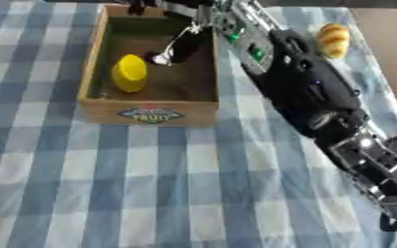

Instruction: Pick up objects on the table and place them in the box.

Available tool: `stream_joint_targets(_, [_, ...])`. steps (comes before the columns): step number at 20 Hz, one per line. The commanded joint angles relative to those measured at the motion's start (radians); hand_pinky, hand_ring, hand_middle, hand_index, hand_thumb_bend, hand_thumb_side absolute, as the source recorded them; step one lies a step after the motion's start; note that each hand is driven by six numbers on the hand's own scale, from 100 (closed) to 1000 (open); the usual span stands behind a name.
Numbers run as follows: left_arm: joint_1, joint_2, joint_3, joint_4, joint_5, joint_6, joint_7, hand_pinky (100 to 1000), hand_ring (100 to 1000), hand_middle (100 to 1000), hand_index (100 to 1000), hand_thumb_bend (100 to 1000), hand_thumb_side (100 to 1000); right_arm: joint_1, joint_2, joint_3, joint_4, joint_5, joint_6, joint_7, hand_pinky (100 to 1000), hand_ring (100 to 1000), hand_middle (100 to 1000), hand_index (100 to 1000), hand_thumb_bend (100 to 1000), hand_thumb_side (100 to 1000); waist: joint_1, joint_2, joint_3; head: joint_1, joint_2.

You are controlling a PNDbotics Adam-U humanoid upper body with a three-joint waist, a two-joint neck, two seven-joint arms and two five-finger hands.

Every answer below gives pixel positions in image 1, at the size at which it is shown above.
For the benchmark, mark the yellow toy lemon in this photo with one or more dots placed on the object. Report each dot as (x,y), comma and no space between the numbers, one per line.
(129,73)

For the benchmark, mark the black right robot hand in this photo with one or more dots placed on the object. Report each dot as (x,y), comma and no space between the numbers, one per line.
(187,43)

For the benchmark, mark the tan cardboard box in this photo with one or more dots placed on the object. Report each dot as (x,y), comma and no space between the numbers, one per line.
(151,111)

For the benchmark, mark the silver and black right robot arm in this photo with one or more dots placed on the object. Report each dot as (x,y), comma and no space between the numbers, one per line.
(315,87)

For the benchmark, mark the tan toy bread loaf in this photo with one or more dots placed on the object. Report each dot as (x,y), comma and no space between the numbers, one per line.
(333,40)

